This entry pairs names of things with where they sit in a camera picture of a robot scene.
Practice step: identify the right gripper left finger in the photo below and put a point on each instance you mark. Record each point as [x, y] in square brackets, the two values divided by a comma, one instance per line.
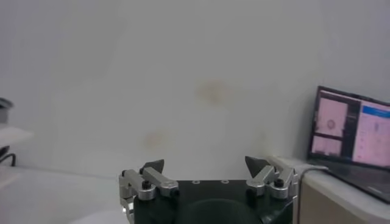
[152, 176]

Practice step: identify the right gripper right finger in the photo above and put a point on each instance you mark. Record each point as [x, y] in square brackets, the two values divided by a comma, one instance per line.
[268, 178]

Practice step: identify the perforated stainless steamer basket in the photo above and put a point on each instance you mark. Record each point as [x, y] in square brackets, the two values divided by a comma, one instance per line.
[5, 112]

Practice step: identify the white side table with label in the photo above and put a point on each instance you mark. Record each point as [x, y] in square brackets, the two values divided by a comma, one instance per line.
[335, 207]

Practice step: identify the black laptop with bright screen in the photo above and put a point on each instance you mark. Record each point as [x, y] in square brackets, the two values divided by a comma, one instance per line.
[341, 128]

